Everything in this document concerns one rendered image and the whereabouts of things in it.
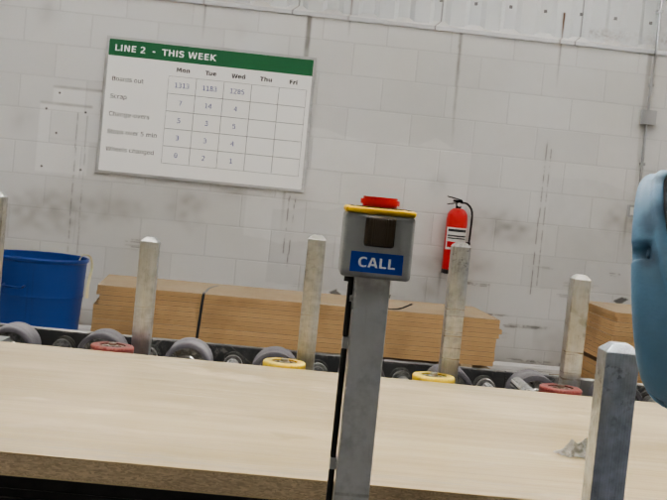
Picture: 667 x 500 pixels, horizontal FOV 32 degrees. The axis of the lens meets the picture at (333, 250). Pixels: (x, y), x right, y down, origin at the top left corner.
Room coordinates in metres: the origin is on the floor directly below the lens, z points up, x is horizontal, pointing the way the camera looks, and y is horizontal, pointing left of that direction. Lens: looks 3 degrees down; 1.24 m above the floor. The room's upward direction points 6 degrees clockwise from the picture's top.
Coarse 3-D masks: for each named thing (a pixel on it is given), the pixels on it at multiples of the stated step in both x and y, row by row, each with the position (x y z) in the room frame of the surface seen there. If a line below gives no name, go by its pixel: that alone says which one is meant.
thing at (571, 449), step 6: (570, 444) 1.62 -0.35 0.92; (576, 444) 1.62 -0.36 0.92; (582, 444) 1.63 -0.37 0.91; (558, 450) 1.63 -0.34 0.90; (564, 450) 1.61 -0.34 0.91; (570, 450) 1.61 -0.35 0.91; (576, 450) 1.62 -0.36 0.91; (582, 450) 1.62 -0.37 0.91; (570, 456) 1.60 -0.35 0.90; (582, 456) 1.60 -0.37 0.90
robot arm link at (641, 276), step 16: (656, 176) 0.56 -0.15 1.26; (640, 192) 0.55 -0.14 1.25; (656, 192) 0.55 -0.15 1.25; (640, 208) 0.54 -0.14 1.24; (656, 208) 0.54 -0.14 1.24; (640, 224) 0.54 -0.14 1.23; (656, 224) 0.53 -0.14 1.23; (640, 240) 0.54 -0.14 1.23; (656, 240) 0.53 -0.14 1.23; (640, 256) 0.54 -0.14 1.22; (656, 256) 0.53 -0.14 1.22; (640, 272) 0.53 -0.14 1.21; (656, 272) 0.53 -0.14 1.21; (640, 288) 0.53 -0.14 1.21; (656, 288) 0.53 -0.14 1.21; (640, 304) 0.53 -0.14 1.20; (656, 304) 0.53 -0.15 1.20; (640, 320) 0.53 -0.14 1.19; (656, 320) 0.53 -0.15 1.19; (640, 336) 0.53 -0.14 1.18; (656, 336) 0.53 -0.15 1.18; (640, 352) 0.54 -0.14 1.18; (656, 352) 0.53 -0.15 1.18; (640, 368) 0.55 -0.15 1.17; (656, 368) 0.53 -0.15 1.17; (656, 384) 0.54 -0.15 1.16; (656, 400) 0.56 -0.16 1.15
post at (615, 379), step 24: (600, 360) 1.21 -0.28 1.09; (624, 360) 1.19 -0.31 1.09; (600, 384) 1.20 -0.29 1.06; (624, 384) 1.19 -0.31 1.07; (600, 408) 1.19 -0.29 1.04; (624, 408) 1.19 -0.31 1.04; (600, 432) 1.19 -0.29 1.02; (624, 432) 1.19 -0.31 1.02; (600, 456) 1.19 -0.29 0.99; (624, 456) 1.19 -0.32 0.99; (600, 480) 1.19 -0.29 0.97; (624, 480) 1.19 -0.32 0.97
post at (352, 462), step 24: (360, 288) 1.18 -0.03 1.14; (384, 288) 1.18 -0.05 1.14; (360, 312) 1.18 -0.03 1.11; (384, 312) 1.18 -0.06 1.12; (360, 336) 1.18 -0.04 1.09; (384, 336) 1.18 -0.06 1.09; (360, 360) 1.18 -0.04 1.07; (360, 384) 1.18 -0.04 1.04; (336, 408) 1.20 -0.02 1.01; (360, 408) 1.18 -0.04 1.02; (336, 432) 1.20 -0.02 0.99; (360, 432) 1.18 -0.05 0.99; (336, 456) 1.21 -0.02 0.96; (360, 456) 1.18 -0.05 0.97; (336, 480) 1.18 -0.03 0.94; (360, 480) 1.18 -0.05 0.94
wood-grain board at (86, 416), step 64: (0, 384) 1.72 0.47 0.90; (64, 384) 1.77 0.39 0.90; (128, 384) 1.83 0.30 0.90; (192, 384) 1.88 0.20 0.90; (256, 384) 1.94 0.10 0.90; (320, 384) 2.00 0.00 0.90; (384, 384) 2.07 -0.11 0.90; (448, 384) 2.14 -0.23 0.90; (0, 448) 1.34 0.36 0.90; (64, 448) 1.37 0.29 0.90; (128, 448) 1.40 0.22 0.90; (192, 448) 1.44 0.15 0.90; (256, 448) 1.47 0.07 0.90; (320, 448) 1.51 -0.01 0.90; (384, 448) 1.54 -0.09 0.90; (448, 448) 1.58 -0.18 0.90; (512, 448) 1.62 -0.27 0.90; (640, 448) 1.72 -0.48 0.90
